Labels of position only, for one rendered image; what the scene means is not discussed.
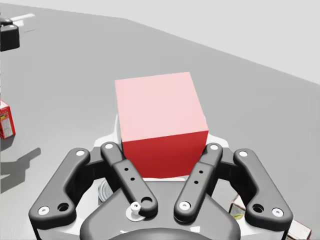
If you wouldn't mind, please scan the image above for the grey round can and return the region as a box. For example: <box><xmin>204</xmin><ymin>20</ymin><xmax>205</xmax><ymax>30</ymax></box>
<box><xmin>96</xmin><ymin>178</ymin><xmax>113</xmax><ymax>204</ymax></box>

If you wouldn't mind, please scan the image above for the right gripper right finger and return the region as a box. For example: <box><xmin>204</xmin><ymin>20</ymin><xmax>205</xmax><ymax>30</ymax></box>
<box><xmin>173</xmin><ymin>133</ymin><xmax>294</xmax><ymax>232</ymax></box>

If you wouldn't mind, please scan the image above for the red and white carton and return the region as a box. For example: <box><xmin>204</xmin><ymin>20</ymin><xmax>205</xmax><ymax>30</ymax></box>
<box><xmin>0</xmin><ymin>99</ymin><xmax>16</xmax><ymax>140</ymax></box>

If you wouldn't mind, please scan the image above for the pink cube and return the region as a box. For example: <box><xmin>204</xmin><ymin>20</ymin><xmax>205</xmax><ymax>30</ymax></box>
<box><xmin>114</xmin><ymin>71</ymin><xmax>209</xmax><ymax>179</ymax></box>

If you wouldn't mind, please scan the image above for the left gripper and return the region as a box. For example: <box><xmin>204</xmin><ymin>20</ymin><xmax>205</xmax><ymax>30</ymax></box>
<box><xmin>0</xmin><ymin>13</ymin><xmax>36</xmax><ymax>53</ymax></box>

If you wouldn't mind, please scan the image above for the white and green carton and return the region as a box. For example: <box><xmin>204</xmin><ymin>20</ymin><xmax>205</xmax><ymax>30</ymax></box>
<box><xmin>229</xmin><ymin>193</ymin><xmax>313</xmax><ymax>240</ymax></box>

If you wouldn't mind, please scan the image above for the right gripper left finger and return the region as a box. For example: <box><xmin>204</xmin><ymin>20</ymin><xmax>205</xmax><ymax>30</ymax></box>
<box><xmin>28</xmin><ymin>116</ymin><xmax>159</xmax><ymax>231</ymax></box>

